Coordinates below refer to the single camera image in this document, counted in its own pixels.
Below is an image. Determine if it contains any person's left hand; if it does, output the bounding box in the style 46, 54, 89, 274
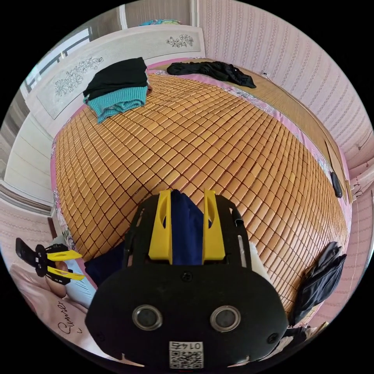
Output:
48, 260, 74, 302

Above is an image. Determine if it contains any black crumpled garment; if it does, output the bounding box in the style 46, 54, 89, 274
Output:
166, 60, 257, 89

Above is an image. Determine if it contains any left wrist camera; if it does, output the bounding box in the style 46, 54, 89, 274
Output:
15, 237, 40, 268

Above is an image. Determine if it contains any window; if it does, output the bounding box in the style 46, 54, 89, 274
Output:
23, 28, 92, 94

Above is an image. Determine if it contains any small black oval case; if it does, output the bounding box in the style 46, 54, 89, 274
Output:
330, 171, 343, 199

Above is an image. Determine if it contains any pile of clothes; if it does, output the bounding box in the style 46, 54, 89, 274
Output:
83, 57, 152, 125

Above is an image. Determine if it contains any bed with woven mat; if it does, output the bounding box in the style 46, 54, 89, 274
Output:
22, 25, 356, 325

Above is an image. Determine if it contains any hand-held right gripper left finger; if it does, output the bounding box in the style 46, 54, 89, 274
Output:
148, 189, 173, 265

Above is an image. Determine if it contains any white cloth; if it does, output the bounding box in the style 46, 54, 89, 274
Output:
248, 244, 273, 283

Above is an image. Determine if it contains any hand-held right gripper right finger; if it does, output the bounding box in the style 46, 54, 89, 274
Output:
202, 189, 226, 265

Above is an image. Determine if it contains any blue short sleeve shirt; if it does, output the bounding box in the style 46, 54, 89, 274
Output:
84, 189, 213, 288

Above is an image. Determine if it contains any dark grey garment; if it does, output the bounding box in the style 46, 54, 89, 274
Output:
289, 241, 348, 325

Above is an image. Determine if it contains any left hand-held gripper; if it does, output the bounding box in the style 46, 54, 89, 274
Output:
34, 244, 86, 286

